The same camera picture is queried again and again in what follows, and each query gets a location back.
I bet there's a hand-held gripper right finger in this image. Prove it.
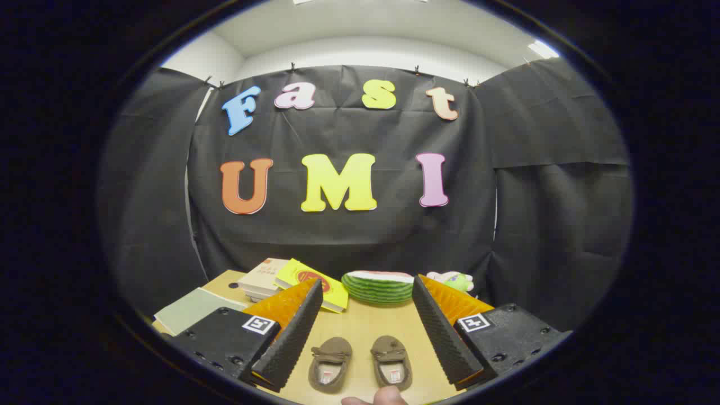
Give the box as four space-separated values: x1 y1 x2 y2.
412 274 573 392

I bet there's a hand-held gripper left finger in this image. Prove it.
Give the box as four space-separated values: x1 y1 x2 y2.
169 278 324 393

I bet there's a brown fuzzy shoe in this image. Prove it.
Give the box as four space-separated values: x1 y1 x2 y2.
308 336 353 394
371 335 413 392

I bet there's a pale fabric storage box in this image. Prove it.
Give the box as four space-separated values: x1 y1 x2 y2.
152 287 248 336

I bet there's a pink and green plush toy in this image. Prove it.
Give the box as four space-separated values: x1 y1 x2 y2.
426 271 475 294

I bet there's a yellow book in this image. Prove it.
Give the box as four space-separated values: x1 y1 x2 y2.
274 258 349 313

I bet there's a beige book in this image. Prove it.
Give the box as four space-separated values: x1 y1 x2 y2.
237 258 290 302

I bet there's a watermelon slice plush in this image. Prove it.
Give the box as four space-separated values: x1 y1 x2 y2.
341 271 415 305

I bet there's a ceiling light panel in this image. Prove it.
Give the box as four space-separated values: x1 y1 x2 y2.
528 39 561 60

